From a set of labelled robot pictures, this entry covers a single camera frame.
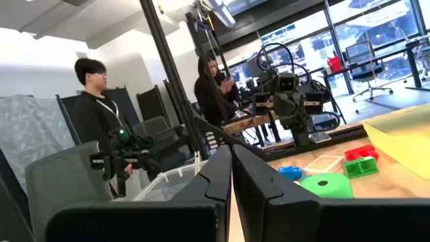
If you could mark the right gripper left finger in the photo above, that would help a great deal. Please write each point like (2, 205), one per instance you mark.
(168, 222)

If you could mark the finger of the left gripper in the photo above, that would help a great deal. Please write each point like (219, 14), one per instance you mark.
(292, 105)
(281, 105)

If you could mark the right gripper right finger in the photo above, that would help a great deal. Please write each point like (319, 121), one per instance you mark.
(302, 222)

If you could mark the blue single-stud block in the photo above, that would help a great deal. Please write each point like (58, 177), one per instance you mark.
(289, 173)

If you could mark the green two-stud block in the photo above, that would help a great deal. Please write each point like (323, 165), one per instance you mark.
(361, 167)

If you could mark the red two-stud block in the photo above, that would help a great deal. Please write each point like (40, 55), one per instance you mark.
(361, 153)

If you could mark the wooden workbench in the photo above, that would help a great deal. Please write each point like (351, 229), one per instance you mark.
(248, 122)

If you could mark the clear plastic bin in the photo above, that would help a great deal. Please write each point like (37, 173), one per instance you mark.
(168, 185)

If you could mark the grey metal mounting plate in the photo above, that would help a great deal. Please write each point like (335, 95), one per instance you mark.
(320, 137)

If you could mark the green foam die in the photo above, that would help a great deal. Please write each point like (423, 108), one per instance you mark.
(329, 186)

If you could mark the person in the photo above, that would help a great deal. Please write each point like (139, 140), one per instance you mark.
(94, 121)
(208, 97)

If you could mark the red container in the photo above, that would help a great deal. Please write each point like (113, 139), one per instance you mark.
(335, 64)

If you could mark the small clear square tray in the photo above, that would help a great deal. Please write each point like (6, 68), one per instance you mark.
(324, 163)

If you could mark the black office chair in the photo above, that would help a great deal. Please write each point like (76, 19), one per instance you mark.
(364, 67)

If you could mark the grey ceiling fixture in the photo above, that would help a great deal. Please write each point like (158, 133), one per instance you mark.
(221, 11)

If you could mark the black partition panel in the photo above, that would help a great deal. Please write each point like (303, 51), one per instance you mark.
(151, 104)
(126, 104)

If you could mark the grey mesh office chair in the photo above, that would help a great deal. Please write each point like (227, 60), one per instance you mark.
(60, 178)

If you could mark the yellow translucent bin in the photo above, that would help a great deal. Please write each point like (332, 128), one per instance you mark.
(403, 144)

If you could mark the black desk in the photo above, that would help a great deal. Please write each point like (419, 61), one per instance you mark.
(413, 60)

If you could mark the grey patterned partition panel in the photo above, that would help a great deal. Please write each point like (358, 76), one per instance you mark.
(30, 134)

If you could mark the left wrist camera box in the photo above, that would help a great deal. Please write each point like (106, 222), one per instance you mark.
(288, 82)

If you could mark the black handheld camera rig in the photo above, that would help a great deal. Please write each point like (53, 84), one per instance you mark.
(126, 153)

